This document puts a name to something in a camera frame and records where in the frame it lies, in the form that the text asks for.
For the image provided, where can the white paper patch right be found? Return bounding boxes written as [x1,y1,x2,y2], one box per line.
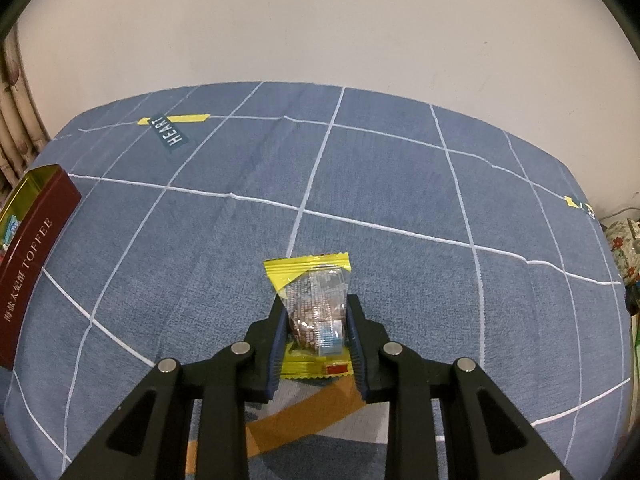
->
[256,382,390,443]

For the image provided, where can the blue checked tablecloth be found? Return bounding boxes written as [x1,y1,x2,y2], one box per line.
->
[1,82,631,479]

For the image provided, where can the cluttered shelf items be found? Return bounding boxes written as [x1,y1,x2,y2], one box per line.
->
[598,213,640,361]

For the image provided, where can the orange tape strip right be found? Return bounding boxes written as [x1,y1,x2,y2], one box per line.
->
[185,374,367,476]

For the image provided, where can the beige patterned curtain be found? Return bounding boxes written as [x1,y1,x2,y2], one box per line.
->
[0,25,50,203]

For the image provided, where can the maroon gold toffee tin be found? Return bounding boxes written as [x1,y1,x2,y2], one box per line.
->
[0,165,81,370]

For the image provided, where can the yellow brown candy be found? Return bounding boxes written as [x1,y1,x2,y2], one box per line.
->
[264,252,352,380]

